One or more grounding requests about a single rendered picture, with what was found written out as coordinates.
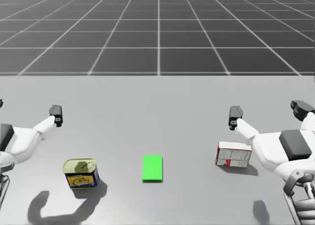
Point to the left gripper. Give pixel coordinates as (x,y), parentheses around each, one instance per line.
(17,141)

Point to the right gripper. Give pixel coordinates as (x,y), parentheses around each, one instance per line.
(285,148)

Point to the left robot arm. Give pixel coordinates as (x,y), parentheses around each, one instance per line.
(3,178)

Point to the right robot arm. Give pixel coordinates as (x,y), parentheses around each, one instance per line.
(300,198)

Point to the red and white carton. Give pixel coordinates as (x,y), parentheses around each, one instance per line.
(233,154)

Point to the green and blue rectangular can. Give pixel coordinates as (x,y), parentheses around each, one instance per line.
(81,173)

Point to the green pad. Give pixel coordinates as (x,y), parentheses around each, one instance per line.
(152,168)

